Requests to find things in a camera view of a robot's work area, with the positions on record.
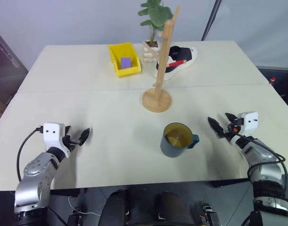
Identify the black table bracket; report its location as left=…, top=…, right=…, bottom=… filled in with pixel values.
left=208, top=179, right=251, bottom=188
left=49, top=187, right=88, bottom=198

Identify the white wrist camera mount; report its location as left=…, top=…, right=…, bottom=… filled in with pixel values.
left=229, top=111, right=259, bottom=145
left=43, top=122, right=71, bottom=159

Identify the purple block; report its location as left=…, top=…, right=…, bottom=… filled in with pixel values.
left=120, top=56, right=132, bottom=70

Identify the red marker pen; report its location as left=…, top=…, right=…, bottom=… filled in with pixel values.
left=167, top=59, right=188, bottom=68

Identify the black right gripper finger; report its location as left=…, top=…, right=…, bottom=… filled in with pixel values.
left=208, top=116, right=227, bottom=138
left=224, top=113, right=238, bottom=123

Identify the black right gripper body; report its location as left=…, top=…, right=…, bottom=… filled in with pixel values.
left=223, top=118, right=244, bottom=141

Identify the white and black sneaker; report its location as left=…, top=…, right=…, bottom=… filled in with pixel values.
left=153, top=45, right=198, bottom=81

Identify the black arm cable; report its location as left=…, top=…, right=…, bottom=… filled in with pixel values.
left=232, top=131, right=288, bottom=203
left=16, top=127, right=44, bottom=182

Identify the white ribbed plant pot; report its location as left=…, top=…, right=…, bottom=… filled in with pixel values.
left=142, top=40, right=162, bottom=64

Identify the dark rounded shape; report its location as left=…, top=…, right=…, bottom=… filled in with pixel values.
left=100, top=189, right=136, bottom=226
left=155, top=191, right=194, bottom=226

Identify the yellow plastic bin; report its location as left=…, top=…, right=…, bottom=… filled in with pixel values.
left=107, top=42, right=143, bottom=78

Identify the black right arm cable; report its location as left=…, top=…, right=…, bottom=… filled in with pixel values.
left=232, top=131, right=288, bottom=203

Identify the dark blue mug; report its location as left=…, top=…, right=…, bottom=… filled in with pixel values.
left=160, top=122, right=200, bottom=158

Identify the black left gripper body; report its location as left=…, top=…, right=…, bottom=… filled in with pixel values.
left=62, top=133, right=81, bottom=151

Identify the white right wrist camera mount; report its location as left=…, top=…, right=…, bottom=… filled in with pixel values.
left=229, top=111, right=259, bottom=145

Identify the black tripod pole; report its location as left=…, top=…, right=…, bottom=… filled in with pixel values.
left=200, top=0, right=224, bottom=41

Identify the wooden mug tree stand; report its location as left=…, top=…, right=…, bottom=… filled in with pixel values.
left=141, top=5, right=182, bottom=113

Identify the green leafy plant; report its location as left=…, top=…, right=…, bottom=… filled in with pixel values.
left=137, top=0, right=174, bottom=47

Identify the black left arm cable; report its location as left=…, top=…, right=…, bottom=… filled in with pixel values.
left=16, top=127, right=44, bottom=182

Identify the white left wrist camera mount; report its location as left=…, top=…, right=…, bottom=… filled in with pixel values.
left=43, top=122, right=71, bottom=159

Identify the thin white wire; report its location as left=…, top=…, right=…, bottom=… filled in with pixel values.
left=68, top=196, right=100, bottom=216

